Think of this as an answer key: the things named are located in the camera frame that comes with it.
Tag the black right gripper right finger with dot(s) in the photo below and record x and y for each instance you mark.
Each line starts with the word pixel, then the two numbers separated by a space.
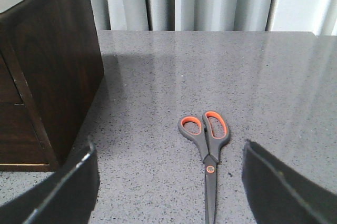
pixel 278 194

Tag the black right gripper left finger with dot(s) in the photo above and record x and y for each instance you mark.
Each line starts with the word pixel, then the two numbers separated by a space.
pixel 67 196

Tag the grey orange scissors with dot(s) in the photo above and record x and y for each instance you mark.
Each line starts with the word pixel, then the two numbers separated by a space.
pixel 209 147

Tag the lower dark wooden drawer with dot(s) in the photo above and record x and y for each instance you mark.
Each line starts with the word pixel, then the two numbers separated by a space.
pixel 19 142

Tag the dark wooden drawer cabinet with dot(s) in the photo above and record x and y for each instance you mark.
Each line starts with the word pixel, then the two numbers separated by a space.
pixel 51 63

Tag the grey curtain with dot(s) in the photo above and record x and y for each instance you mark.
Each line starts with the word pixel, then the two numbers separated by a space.
pixel 316 16

